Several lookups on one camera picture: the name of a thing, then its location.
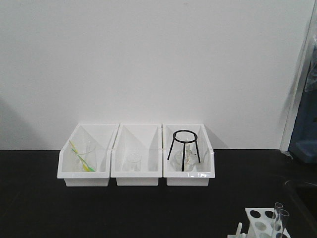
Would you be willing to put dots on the white storage bin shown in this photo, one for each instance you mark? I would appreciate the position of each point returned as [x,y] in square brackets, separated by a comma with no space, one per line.
[202,171]
[144,139]
[69,168]

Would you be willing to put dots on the clear test tube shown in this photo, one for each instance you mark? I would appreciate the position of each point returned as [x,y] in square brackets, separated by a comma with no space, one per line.
[280,224]
[275,218]

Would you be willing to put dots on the front clear test tube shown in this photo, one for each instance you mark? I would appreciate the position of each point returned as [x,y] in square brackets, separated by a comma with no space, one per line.
[280,224]

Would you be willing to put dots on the black sink basin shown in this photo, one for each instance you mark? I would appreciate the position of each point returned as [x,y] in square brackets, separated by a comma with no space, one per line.
[304,194]

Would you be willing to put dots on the round glass flask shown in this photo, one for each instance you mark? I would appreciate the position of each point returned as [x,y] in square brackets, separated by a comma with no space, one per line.
[187,164]

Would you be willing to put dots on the small clear glass beaker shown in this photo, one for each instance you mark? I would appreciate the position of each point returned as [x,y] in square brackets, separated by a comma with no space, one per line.
[133,162]

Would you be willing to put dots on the black metal tripod stand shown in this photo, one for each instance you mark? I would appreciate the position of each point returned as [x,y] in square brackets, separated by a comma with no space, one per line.
[185,137]

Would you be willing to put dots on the blue grey lab machine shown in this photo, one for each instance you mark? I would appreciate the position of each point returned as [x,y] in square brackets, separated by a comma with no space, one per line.
[303,144]

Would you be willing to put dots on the white test tube rack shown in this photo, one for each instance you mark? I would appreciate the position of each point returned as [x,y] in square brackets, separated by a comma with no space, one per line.
[261,224]

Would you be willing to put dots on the rear clear test tube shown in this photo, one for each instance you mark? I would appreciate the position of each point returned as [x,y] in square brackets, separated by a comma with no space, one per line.
[275,218]

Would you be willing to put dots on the glass beaker with stirrers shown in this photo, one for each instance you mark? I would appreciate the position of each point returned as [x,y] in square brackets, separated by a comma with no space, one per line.
[88,152]

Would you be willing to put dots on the left white storage bin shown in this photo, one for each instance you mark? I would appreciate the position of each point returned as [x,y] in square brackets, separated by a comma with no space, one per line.
[69,168]

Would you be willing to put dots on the right white storage bin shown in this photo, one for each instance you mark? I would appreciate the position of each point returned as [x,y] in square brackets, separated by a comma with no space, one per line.
[202,171]

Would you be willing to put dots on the middle white storage bin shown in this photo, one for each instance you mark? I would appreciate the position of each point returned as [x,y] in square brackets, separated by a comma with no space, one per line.
[144,139]

